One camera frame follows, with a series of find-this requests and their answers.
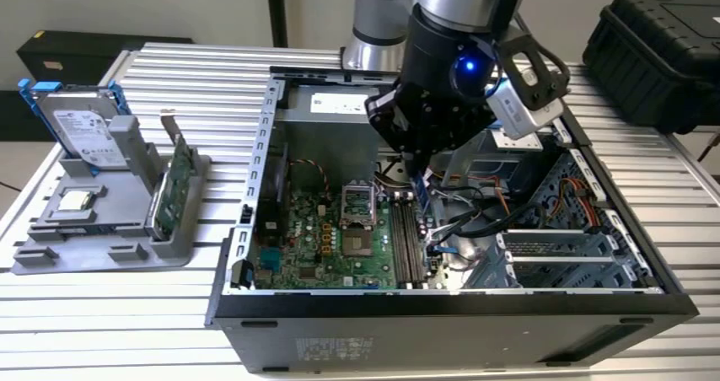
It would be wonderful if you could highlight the dark blue RAM stick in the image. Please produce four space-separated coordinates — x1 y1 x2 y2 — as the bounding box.
410 168 435 228

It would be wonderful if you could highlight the grey power supply unit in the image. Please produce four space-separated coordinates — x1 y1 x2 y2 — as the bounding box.
277 83 388 188

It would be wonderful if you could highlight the CPU socket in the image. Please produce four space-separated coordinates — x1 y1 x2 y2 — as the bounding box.
339 224 375 260

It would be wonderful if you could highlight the black case fan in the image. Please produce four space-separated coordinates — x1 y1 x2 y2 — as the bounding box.
255 142 291 250

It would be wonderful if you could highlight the grey metal slot cover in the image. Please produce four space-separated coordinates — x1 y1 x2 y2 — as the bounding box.
496 228 615 259
504 254 631 289

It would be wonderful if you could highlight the green motherboard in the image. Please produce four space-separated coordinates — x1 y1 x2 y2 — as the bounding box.
249 186 451 292

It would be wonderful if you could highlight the black hard equipment case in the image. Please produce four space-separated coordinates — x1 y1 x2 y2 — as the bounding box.
581 0 720 136

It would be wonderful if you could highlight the green graphics card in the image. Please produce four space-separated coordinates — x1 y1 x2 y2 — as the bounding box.
144 109 196 242

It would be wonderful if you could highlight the black open PC case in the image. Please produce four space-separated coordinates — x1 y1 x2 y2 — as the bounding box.
203 65 702 376

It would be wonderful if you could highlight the grey parts rack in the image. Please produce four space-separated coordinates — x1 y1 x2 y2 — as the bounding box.
9 115 212 276

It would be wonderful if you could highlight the hard disk in blue carrier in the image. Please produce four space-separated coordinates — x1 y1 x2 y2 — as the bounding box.
17 78 133 175

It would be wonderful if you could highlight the black cabinet yellow label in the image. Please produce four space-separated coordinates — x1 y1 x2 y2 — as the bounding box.
14 30 193 91

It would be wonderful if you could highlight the silver CPU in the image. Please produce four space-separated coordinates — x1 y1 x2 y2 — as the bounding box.
60 190 94 211

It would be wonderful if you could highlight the low black cabinet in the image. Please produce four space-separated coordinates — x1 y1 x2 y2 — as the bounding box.
0 89 34 142

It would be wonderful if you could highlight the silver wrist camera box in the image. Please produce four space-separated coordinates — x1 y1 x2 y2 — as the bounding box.
486 67 565 140

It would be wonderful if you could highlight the thin orange cable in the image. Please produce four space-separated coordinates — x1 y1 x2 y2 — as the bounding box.
492 177 511 214

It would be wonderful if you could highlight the red yellow fan wire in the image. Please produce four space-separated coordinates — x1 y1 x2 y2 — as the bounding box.
287 158 333 201

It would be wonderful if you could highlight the metal socket cover frame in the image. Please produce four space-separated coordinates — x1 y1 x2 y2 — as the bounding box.
339 178 376 226

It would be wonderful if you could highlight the black cable bundle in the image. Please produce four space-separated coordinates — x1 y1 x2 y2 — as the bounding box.
443 186 541 239

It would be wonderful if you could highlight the orange red wire bundle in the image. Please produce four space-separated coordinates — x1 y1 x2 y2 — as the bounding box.
547 177 606 234

